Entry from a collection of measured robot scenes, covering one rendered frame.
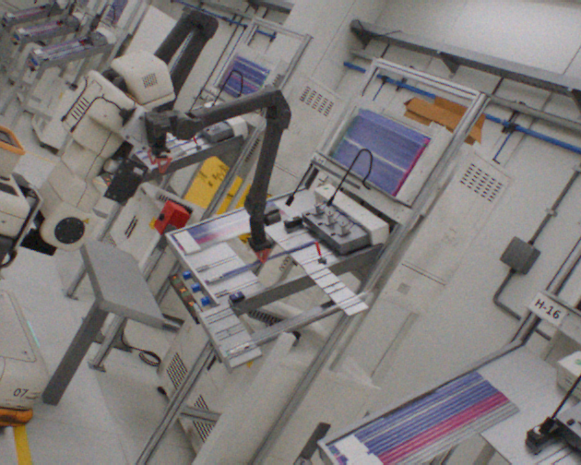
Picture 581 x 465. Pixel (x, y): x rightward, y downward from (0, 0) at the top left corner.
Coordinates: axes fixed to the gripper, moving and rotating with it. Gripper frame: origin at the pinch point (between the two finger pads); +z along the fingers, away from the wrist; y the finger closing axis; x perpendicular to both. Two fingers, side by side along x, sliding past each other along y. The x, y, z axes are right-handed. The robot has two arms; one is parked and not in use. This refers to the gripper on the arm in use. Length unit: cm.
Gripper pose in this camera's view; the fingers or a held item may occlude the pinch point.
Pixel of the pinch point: (262, 260)
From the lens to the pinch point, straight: 271.3
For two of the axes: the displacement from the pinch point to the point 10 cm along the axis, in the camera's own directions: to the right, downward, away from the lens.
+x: -8.9, 3.1, -3.2
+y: -4.3, -4.0, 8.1
